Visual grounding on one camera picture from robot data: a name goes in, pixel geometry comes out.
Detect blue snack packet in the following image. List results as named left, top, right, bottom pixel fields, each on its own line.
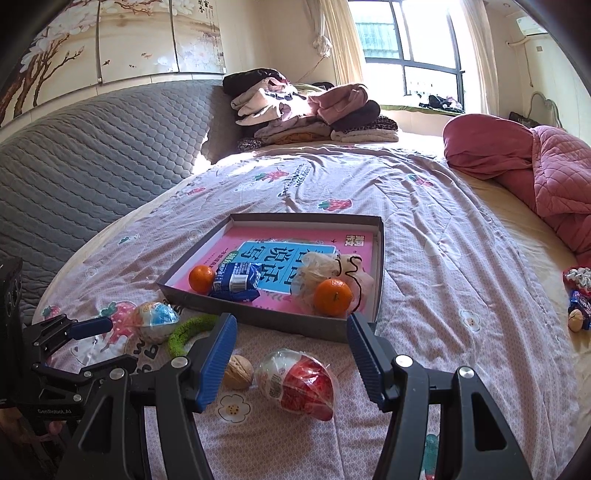
left=209, top=261, right=262, bottom=303

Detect red toy egg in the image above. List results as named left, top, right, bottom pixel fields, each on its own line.
left=255, top=349, right=339, bottom=422

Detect orange mandarin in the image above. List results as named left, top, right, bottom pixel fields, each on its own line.
left=188, top=265, right=217, bottom=295
left=313, top=278, right=353, bottom=317

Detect pile of folded clothes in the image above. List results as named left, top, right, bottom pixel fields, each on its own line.
left=222, top=68, right=400, bottom=153

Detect white curved metal frame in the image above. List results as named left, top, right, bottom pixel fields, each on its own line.
left=527, top=90, right=563, bottom=129

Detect person's left hand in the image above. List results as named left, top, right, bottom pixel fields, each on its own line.
left=0, top=406, right=65, bottom=462

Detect black bag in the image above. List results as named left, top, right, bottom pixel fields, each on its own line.
left=508, top=111, right=541, bottom=129

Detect multicoloured toy egg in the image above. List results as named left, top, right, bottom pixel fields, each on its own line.
left=133, top=301, right=181, bottom=344

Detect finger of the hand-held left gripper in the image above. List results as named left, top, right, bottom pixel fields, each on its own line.
left=31, top=353, right=139, bottom=393
left=23, top=314, right=115, bottom=356

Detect grey quilted headboard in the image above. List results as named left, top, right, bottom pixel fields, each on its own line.
left=0, top=79, right=241, bottom=324

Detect dark clothes on windowsill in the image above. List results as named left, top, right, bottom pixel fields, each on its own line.
left=418, top=95, right=465, bottom=112

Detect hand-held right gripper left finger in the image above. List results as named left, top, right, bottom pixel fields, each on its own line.
left=55, top=312, right=238, bottom=480

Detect pink quilted blanket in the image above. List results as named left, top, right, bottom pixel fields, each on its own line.
left=442, top=114, right=591, bottom=254

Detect small blue candy packet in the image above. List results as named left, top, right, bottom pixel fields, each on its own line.
left=568, top=290, right=591, bottom=330

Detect cream curtain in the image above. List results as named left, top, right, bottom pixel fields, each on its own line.
left=459, top=0, right=502, bottom=116
left=307, top=0, right=368, bottom=86

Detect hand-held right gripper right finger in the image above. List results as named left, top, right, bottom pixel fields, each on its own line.
left=346, top=312, right=532, bottom=480

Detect white air conditioner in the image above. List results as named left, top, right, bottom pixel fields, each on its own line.
left=516, top=16, right=548, bottom=35

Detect floral wall panels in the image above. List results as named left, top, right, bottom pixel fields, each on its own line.
left=0, top=0, right=227, bottom=130

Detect pink book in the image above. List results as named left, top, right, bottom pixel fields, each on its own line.
left=173, top=224, right=377, bottom=315

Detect window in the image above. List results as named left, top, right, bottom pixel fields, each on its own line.
left=347, top=0, right=467, bottom=100

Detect strawberry printed bed sheet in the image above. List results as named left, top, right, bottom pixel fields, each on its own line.
left=32, top=141, right=591, bottom=480

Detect shallow grey cardboard box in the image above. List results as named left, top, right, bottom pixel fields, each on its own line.
left=156, top=213, right=385, bottom=344

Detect green fuzzy ring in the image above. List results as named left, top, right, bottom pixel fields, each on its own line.
left=167, top=315, right=220, bottom=358

